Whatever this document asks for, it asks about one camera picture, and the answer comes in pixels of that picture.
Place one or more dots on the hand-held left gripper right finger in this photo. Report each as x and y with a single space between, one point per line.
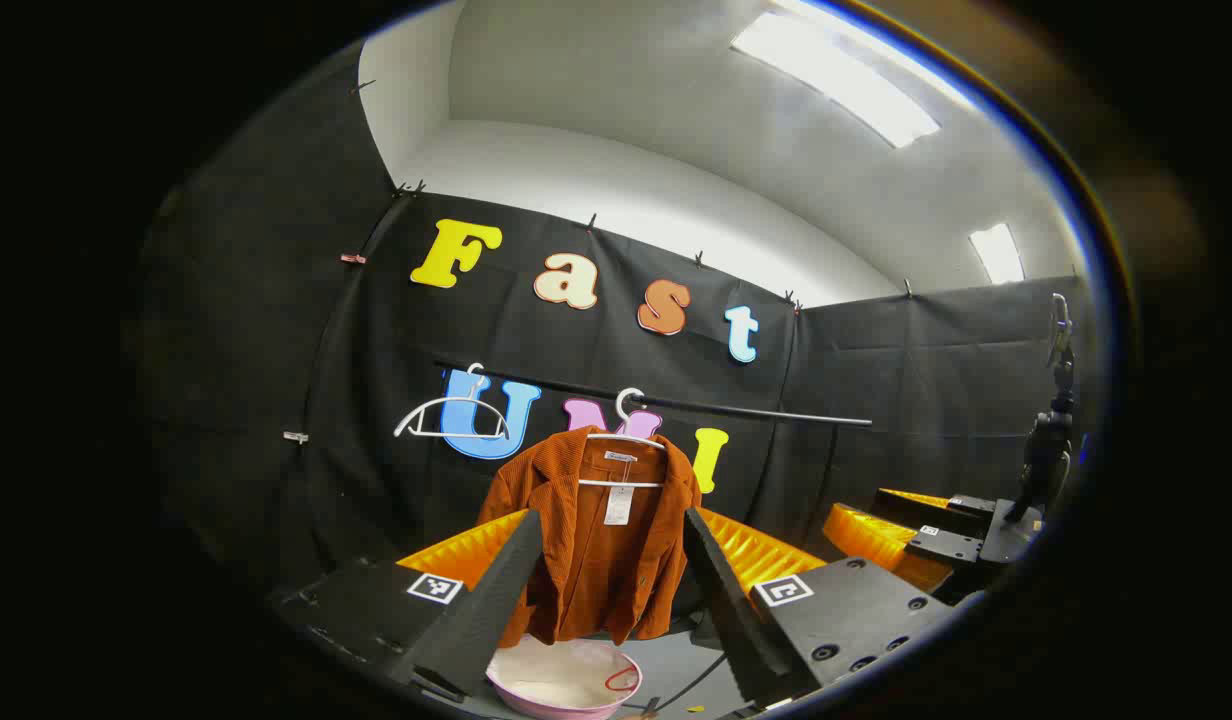
731 600

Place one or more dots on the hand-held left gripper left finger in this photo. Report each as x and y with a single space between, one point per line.
491 600

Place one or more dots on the ceiling light panel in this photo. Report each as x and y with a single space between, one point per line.
836 75
996 252

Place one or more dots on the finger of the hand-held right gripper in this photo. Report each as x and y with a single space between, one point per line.
926 510
881 545

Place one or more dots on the white plastic hanger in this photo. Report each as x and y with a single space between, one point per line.
446 403
626 438

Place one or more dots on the black garment rack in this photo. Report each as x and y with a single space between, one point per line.
756 410

